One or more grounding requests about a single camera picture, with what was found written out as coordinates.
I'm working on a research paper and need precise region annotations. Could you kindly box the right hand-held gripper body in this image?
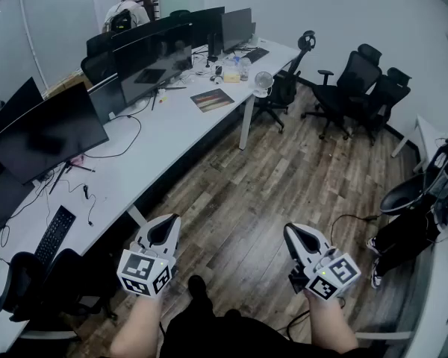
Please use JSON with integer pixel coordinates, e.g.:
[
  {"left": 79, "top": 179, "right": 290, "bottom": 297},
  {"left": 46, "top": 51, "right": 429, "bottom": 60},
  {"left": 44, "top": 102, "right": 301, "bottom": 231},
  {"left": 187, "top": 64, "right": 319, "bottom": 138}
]
[{"left": 289, "top": 248, "right": 361, "bottom": 300}]

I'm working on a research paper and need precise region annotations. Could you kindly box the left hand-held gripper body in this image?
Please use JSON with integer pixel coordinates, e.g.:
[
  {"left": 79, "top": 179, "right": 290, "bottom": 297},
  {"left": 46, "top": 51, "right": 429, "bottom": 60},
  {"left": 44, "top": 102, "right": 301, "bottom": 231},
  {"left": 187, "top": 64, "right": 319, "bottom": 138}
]
[{"left": 116, "top": 236, "right": 178, "bottom": 298}]

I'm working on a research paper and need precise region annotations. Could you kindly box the person's right forearm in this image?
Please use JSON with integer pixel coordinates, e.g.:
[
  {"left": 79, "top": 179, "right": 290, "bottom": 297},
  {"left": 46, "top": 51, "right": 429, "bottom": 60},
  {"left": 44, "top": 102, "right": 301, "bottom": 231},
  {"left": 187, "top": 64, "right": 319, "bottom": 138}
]
[{"left": 308, "top": 295, "right": 359, "bottom": 354}]

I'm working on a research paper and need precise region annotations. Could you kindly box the person's left forearm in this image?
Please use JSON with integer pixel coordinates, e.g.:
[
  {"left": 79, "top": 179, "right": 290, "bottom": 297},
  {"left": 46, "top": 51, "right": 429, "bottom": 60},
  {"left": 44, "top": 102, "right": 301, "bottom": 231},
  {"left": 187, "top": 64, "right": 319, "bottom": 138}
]
[{"left": 110, "top": 295, "right": 166, "bottom": 356}]

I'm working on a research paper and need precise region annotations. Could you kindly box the person's black shoe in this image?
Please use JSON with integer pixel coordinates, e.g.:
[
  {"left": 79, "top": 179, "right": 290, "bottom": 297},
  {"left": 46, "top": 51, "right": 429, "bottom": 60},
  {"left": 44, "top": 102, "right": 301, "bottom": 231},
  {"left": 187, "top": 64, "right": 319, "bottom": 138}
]
[{"left": 187, "top": 275, "right": 207, "bottom": 301}]

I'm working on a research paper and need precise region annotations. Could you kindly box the black keyboard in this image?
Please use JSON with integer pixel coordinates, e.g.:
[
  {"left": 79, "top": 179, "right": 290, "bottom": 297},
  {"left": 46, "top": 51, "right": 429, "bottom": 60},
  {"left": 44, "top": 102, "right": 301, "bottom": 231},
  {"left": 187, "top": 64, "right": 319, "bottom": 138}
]
[
  {"left": 242, "top": 47, "right": 270, "bottom": 65},
  {"left": 34, "top": 205, "right": 77, "bottom": 268}
]

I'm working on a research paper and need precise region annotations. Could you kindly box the black round chair seat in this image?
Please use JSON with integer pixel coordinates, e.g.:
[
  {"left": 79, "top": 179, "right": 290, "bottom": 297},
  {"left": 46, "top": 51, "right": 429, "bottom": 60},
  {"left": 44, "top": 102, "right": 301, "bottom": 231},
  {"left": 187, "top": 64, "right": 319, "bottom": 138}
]
[{"left": 379, "top": 172, "right": 434, "bottom": 217}]

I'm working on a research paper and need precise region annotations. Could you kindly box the person's black clothing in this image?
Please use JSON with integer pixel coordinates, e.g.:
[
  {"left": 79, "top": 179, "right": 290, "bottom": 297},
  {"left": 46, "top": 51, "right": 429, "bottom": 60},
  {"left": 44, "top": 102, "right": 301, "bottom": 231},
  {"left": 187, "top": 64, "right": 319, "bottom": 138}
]
[{"left": 163, "top": 295, "right": 364, "bottom": 358}]

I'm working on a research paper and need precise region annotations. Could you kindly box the wide black monitor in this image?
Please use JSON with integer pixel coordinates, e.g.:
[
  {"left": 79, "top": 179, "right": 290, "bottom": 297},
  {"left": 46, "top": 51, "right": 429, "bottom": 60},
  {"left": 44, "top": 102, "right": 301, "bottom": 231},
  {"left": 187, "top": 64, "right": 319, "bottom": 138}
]
[{"left": 0, "top": 81, "right": 110, "bottom": 195}]

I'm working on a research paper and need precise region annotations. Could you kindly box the black high-back office chair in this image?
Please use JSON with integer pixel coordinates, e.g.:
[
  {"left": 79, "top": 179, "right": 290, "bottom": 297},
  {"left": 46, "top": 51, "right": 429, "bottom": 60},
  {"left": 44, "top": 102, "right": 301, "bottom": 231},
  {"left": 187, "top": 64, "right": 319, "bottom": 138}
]
[{"left": 253, "top": 30, "right": 317, "bottom": 134}]

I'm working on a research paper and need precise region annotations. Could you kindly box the black mesh office chair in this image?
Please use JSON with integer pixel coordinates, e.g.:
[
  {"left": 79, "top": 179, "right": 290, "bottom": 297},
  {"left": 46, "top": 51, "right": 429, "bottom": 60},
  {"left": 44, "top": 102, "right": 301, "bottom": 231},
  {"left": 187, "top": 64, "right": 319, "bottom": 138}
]
[
  {"left": 358, "top": 67, "right": 413, "bottom": 147},
  {"left": 301, "top": 43, "right": 383, "bottom": 142}
]

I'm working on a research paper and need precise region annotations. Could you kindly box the large curved black monitor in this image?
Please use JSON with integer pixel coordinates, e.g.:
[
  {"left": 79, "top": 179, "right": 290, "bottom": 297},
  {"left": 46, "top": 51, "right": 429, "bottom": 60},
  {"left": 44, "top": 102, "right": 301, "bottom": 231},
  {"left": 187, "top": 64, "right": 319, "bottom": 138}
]
[{"left": 111, "top": 23, "right": 193, "bottom": 110}]

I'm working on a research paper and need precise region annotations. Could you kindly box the brown cardboard box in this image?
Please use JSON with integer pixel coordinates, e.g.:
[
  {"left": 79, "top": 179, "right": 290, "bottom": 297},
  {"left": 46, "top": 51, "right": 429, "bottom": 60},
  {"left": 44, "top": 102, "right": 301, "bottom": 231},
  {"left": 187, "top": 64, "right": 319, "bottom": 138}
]
[{"left": 45, "top": 71, "right": 95, "bottom": 97}]

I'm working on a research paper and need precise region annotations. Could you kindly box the small white desk fan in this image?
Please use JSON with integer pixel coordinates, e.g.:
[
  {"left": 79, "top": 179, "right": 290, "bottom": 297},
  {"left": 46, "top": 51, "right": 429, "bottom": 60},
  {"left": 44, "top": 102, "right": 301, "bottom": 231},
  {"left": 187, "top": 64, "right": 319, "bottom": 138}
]
[{"left": 253, "top": 71, "right": 275, "bottom": 98}]

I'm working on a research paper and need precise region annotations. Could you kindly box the clear plastic jar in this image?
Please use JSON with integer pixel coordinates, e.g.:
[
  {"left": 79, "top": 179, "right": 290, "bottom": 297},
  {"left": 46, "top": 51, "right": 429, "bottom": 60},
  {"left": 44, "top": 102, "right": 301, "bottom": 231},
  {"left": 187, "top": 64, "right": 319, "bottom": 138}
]
[{"left": 238, "top": 57, "right": 252, "bottom": 82}]

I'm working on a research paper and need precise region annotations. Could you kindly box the flat black monitor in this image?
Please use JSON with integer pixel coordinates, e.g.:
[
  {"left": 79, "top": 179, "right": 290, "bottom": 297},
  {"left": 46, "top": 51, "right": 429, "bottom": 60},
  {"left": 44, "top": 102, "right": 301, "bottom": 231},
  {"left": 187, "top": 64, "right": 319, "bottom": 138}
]
[{"left": 220, "top": 7, "right": 256, "bottom": 54}]

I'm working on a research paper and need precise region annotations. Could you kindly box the black floor cable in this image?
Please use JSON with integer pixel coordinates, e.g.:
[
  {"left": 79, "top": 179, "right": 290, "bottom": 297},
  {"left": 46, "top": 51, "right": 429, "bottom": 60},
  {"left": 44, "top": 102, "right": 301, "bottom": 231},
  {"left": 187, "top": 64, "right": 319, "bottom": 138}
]
[{"left": 329, "top": 213, "right": 382, "bottom": 246}]

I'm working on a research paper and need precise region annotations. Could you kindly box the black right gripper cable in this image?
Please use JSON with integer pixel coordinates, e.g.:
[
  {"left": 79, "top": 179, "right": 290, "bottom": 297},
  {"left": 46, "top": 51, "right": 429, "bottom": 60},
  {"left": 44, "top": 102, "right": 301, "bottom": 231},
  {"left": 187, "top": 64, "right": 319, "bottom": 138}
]
[{"left": 286, "top": 309, "right": 311, "bottom": 332}]

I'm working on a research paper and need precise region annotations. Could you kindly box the thin black plug cable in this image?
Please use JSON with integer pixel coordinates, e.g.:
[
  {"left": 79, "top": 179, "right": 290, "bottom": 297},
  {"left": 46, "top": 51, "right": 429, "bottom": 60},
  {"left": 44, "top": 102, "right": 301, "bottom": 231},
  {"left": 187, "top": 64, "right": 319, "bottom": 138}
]
[{"left": 58, "top": 183, "right": 98, "bottom": 227}]

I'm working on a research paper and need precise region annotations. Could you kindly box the long black monitor cable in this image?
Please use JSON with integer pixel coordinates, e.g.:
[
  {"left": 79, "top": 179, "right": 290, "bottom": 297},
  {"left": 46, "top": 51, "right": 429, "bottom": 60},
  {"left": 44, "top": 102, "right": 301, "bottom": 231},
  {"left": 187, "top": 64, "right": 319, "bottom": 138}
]
[{"left": 84, "top": 114, "right": 143, "bottom": 160}]

